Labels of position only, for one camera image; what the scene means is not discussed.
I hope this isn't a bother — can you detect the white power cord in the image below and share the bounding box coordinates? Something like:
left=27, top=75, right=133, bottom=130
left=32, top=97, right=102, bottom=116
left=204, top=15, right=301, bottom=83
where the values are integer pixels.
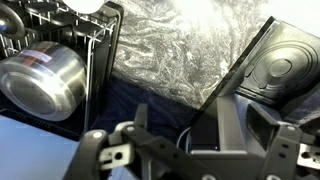
left=175, top=125, right=194, bottom=153

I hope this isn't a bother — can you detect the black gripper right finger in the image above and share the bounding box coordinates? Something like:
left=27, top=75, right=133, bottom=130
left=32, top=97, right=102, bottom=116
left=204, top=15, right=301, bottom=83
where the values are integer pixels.
left=245, top=103, right=320, bottom=180

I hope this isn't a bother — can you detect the black coffee maker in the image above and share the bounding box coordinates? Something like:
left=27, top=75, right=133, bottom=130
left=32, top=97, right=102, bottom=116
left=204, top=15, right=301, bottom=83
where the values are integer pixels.
left=189, top=15, right=320, bottom=155

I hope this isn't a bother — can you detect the black dish rack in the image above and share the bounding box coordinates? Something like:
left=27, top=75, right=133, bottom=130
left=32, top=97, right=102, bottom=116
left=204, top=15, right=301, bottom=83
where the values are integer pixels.
left=0, top=0, right=125, bottom=142

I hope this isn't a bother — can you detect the stainless steel pot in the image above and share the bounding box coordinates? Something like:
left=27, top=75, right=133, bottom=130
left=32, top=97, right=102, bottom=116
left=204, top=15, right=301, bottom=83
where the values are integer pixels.
left=0, top=40, right=89, bottom=123

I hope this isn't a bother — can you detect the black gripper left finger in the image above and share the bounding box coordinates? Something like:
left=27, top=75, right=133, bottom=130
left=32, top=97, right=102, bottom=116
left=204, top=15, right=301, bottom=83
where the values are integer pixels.
left=62, top=103, right=209, bottom=180

